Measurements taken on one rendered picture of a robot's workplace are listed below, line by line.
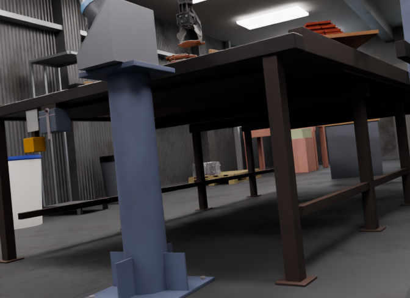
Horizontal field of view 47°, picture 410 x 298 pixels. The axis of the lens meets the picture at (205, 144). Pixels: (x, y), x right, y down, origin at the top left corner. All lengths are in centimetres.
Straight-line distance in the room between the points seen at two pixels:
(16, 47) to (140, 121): 447
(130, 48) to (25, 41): 454
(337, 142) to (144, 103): 528
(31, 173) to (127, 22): 321
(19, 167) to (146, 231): 311
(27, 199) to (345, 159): 424
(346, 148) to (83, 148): 361
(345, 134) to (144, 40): 527
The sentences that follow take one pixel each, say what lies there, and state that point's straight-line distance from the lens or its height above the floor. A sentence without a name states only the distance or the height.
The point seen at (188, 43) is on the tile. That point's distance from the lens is 234.
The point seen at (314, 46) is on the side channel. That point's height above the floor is 89.
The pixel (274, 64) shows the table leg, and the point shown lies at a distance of 180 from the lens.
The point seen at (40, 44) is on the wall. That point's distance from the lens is 643.
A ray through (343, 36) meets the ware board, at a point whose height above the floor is 102.
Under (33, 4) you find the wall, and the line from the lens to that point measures 654.
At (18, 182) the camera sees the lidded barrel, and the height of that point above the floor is 43.
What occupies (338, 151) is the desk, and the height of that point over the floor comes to 38.
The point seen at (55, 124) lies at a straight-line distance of 256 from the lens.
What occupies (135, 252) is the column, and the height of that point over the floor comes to 17.
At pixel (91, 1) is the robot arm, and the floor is 116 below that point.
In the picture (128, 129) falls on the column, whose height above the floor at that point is 63.
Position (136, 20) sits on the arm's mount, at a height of 104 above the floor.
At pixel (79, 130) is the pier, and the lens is 639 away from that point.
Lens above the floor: 50
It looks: 2 degrees up
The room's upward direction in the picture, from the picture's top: 6 degrees counter-clockwise
